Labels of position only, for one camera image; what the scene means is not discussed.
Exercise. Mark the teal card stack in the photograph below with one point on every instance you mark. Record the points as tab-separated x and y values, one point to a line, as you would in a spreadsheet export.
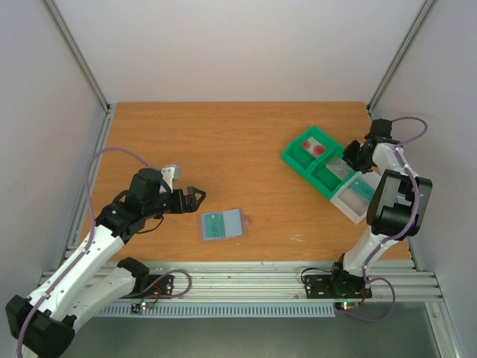
363	189

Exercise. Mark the large green bin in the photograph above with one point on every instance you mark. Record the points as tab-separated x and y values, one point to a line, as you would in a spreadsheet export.
297	158

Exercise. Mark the aluminium frame post right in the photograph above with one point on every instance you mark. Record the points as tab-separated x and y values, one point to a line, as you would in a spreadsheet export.
416	26

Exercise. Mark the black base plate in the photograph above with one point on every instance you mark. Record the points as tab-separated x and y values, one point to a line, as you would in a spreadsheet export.
154	288
327	286

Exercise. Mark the teal chip card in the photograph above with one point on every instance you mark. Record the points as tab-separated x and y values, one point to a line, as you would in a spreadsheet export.
212	226

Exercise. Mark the pink leather card holder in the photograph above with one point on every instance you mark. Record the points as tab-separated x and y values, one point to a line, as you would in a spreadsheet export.
235	222

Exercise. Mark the aluminium frame post left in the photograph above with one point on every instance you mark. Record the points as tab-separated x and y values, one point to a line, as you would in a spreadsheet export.
64	31

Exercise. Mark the grey slotted cable duct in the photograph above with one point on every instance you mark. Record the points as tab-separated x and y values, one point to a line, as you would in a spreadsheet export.
220	310

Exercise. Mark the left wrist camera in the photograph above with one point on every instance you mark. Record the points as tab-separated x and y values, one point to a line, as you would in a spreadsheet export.
170	174

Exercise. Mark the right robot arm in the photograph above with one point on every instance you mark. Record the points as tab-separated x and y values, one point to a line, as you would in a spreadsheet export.
396	209

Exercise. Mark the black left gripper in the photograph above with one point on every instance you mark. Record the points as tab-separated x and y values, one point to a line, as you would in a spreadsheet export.
192	206

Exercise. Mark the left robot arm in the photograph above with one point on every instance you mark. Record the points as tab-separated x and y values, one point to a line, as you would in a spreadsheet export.
45	322

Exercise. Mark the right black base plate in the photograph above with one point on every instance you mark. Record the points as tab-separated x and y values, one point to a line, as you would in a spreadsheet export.
327	286

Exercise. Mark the aluminium frame post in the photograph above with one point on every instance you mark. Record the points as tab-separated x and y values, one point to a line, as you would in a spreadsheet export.
64	31
416	26

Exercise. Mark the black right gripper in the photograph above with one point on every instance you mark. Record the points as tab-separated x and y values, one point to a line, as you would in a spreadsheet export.
352	156

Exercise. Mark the white bin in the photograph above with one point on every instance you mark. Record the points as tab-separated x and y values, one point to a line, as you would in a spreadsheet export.
349	203

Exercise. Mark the aluminium front rail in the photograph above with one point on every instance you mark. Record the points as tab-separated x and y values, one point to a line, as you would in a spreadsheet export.
266	281

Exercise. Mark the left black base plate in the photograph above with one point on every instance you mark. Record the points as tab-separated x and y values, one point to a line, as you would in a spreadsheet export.
154	288

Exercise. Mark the red circle card stack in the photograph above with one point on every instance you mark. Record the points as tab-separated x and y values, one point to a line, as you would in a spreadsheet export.
313	147

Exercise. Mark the small green bin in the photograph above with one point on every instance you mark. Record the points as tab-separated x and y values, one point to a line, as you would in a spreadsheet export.
321	178

